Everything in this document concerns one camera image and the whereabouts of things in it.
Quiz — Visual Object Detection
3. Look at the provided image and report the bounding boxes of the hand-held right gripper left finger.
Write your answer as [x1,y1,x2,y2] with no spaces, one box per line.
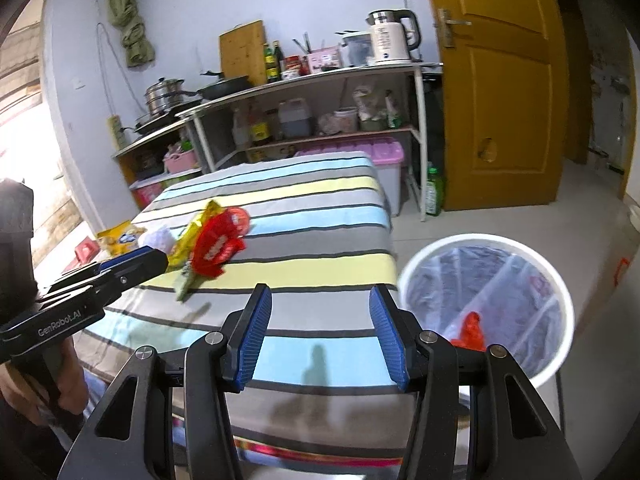
[72,283,273,480]

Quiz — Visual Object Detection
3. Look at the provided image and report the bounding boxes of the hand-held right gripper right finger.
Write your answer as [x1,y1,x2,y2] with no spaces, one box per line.
[368,284,583,480]

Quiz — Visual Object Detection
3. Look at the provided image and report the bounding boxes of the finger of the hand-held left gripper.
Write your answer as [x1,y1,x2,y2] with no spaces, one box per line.
[35,249,169,311]
[60,246,153,281]

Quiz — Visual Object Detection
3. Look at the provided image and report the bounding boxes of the white foam fruit net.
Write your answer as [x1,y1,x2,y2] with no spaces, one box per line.
[136,226,177,256]

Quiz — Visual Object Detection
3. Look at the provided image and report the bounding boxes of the green snack wrapper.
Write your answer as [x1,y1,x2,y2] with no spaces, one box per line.
[175,265,202,303]

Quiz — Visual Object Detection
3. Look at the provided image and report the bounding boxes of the yellow snack wrapper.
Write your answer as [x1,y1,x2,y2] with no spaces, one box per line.
[167,200,223,268]

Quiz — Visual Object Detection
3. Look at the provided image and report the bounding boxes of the large red snack wrapper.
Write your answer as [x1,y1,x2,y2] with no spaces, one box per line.
[190,207,251,279]

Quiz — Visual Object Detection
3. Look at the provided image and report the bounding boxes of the small red wrapper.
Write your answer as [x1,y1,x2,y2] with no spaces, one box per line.
[450,311,486,352]

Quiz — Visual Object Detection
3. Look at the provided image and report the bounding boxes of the white bin with clear liner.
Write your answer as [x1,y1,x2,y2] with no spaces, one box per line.
[397,232,575,411]

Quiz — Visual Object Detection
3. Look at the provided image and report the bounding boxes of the person's left hand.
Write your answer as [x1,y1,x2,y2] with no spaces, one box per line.
[0,345,90,423]

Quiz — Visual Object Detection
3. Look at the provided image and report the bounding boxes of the yellow and blue snack bag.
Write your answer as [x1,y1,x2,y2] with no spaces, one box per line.
[96,220,148,258]

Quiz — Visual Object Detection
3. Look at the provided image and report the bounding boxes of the red plastic stool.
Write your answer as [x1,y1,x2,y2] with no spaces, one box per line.
[74,240,101,263]

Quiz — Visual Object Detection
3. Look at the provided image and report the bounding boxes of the clear box with pink print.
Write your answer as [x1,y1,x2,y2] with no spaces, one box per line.
[129,172,201,209]

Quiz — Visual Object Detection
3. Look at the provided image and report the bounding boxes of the low wooden cabinet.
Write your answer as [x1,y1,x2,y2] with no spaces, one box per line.
[111,120,201,211]

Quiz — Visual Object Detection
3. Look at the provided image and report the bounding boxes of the pink plastic basket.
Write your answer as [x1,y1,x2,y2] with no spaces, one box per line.
[164,150,198,175]

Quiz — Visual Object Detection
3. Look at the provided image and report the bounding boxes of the yellow power strip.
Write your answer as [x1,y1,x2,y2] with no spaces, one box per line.
[108,115,126,151]

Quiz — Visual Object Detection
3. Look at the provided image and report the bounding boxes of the black induction cooker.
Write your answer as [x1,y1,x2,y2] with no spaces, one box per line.
[134,110,183,136]

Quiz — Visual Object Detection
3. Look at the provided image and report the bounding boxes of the striped tablecloth table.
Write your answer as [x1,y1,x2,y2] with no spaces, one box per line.
[75,151,473,466]

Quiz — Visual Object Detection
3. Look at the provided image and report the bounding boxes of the green plastic bottle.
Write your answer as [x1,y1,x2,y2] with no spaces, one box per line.
[426,161,446,217]

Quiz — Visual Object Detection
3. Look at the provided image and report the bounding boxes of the white plastic bottle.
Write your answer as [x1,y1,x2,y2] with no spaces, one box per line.
[231,107,251,150]

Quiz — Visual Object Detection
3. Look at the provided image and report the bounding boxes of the stainless steel pot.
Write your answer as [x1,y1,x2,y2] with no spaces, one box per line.
[145,77,198,116]

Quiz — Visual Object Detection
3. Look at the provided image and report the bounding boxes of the oil bottle with yellow label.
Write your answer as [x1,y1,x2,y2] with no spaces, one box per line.
[248,102,273,147]

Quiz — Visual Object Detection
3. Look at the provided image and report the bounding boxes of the storage box with pink lid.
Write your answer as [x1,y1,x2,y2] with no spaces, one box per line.
[294,141,405,217]

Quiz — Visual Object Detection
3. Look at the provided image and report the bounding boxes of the black frying pan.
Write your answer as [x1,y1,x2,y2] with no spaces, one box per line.
[196,71,251,101]

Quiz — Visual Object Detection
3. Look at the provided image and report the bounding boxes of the large plastic oil jug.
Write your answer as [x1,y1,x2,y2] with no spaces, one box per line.
[277,98,316,139]

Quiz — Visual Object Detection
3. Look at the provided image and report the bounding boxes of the wooden cutting board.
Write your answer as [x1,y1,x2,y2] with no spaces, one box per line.
[218,20,267,88]

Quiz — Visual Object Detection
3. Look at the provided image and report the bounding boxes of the plastic bags on shelf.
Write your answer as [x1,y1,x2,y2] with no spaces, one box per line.
[352,85,403,131]

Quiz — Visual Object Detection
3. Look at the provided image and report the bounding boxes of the hanging green cloth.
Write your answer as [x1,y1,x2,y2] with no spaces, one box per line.
[107,0,156,68]

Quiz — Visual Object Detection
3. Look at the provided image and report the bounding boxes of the dark bottle with yellow label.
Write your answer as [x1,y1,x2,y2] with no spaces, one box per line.
[263,42,280,83]

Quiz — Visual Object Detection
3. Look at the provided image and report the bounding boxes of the yellow wooden door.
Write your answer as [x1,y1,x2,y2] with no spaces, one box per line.
[419,0,576,212]

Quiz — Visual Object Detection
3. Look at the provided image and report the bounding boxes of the clear plastic jug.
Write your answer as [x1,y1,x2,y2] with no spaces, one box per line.
[342,31,373,68]

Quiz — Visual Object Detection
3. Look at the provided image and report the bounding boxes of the white electric kettle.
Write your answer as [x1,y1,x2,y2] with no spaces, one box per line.
[367,9,422,66]

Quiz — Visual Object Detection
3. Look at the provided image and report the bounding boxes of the white frame shelf table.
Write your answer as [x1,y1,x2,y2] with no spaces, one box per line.
[175,61,444,222]

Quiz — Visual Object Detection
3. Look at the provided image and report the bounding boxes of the metal door handle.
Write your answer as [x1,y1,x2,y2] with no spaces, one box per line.
[436,8,473,50]

